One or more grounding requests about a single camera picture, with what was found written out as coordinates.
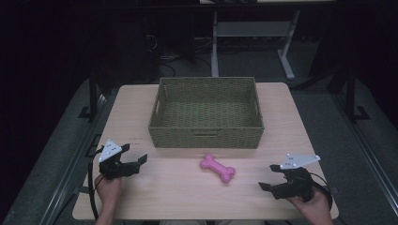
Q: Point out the green woven basket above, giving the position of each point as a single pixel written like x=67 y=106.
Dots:
x=206 y=112

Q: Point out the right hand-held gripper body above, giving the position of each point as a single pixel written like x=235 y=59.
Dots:
x=297 y=184

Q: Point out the pink bone-shaped dog toy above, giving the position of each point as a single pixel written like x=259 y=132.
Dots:
x=218 y=168

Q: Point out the person's left hand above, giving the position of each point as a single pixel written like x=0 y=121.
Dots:
x=108 y=189

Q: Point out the grey metal floor rail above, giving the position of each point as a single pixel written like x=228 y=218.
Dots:
x=72 y=162
x=366 y=150

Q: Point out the person's right hand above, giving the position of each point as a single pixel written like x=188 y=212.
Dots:
x=314 y=207

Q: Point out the grey metal desk frame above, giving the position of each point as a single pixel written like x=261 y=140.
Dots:
x=250 y=28

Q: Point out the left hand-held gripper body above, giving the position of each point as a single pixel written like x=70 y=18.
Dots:
x=113 y=168

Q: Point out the black metal stand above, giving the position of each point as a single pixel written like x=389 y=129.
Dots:
x=352 y=100
x=93 y=100

